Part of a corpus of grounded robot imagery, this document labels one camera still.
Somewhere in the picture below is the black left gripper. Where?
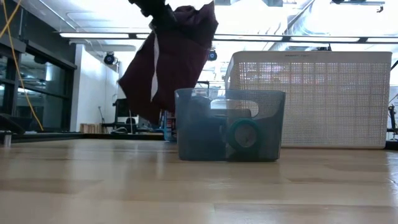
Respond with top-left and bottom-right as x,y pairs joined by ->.
128,0 -> 177,30

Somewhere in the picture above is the maroon cloth garment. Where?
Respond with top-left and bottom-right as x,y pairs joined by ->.
117,1 -> 219,126

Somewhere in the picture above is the teal bandage roll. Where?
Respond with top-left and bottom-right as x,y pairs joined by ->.
228,118 -> 261,154

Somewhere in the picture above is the black overhead bar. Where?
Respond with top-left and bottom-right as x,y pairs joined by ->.
58,32 -> 398,44

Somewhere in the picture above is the black background desk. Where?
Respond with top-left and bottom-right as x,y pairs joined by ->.
101,98 -> 141,134

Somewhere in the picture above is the blue first aid kit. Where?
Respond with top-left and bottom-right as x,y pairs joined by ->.
163,110 -> 177,142

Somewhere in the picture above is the black framed glass partition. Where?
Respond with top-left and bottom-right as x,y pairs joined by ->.
0,0 -> 78,133

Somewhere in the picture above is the wooden box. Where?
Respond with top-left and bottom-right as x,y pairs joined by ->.
79,123 -> 103,134

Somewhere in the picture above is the grey translucent plastic bin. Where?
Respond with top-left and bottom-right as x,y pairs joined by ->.
174,88 -> 286,162

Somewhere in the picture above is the white perforated plastic basket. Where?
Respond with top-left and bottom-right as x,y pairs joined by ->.
224,50 -> 393,149

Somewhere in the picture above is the black aluminium table frame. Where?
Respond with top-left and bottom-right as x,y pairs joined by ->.
0,112 -> 165,147

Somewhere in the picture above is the yellow power cable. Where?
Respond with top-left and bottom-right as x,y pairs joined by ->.
0,0 -> 45,131

